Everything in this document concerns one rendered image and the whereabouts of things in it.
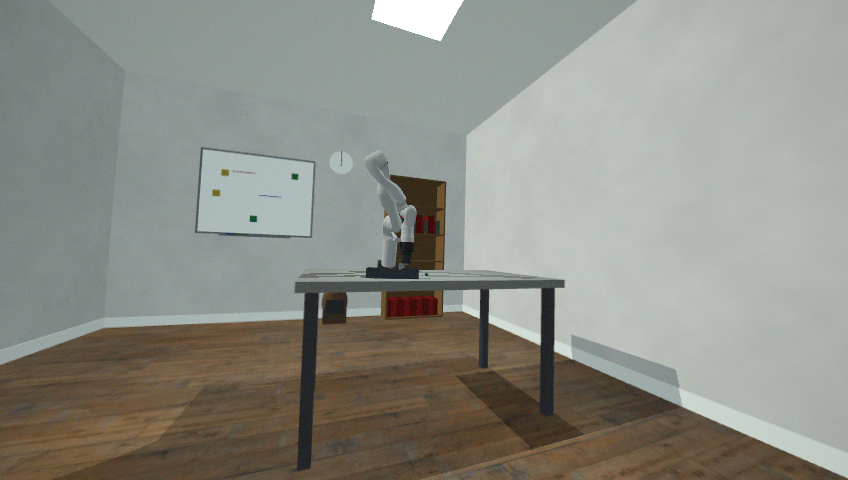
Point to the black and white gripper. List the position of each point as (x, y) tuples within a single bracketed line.
[(406, 246)]

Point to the black three-compartment bin rack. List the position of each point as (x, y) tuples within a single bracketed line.
[(405, 273)]

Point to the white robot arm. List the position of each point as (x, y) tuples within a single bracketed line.
[(391, 199)]

